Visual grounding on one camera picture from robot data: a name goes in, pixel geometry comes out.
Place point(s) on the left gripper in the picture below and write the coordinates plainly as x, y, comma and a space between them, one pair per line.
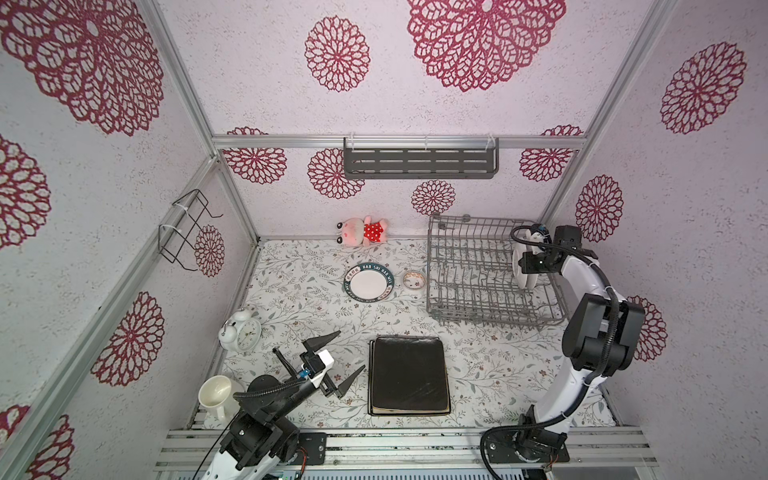
316, 344

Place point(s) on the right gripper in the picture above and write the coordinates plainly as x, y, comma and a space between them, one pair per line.
527, 259

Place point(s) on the round white plate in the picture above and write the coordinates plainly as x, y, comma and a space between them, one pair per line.
368, 282
520, 277
531, 281

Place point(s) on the black square plate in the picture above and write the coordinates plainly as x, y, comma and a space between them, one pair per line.
408, 369
408, 408

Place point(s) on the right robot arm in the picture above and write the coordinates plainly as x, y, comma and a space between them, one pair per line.
602, 334

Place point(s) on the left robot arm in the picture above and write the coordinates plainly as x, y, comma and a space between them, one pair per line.
260, 437

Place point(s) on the white alarm clock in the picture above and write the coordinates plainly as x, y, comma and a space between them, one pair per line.
241, 332

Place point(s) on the white cup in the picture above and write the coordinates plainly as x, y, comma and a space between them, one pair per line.
216, 396

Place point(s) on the tape roll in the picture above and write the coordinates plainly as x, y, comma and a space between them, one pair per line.
414, 280

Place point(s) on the pink plush toy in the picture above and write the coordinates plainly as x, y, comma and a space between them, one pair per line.
356, 232

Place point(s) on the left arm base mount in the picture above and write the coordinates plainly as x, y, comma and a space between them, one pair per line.
309, 449

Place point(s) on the grey wire dish rack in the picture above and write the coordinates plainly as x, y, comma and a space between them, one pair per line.
470, 263

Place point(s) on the black wire wall rack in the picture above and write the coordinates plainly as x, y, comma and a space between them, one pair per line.
195, 247

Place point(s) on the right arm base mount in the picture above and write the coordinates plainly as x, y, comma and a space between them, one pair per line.
504, 445

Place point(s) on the grey wall shelf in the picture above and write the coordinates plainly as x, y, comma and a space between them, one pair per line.
424, 163

